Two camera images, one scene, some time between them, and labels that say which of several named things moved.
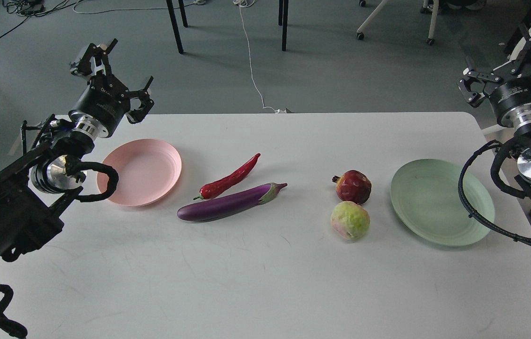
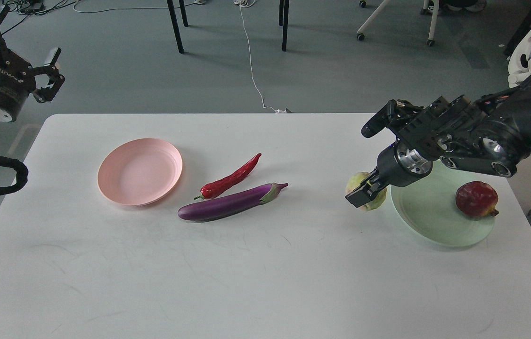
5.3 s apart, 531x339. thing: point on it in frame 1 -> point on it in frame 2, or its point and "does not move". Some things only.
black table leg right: x=283 y=9 does not move
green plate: x=425 y=192 does not move
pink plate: x=147 y=170 does not move
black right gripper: x=520 y=99 -> x=397 y=165
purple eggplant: x=229 y=204 does not move
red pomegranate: x=353 y=186 -> x=477 y=200
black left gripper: x=106 y=101 -> x=2 y=81
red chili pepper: x=214 y=188 does not move
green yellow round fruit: x=350 y=221 -> x=355 y=181
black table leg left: x=171 y=10 does not move
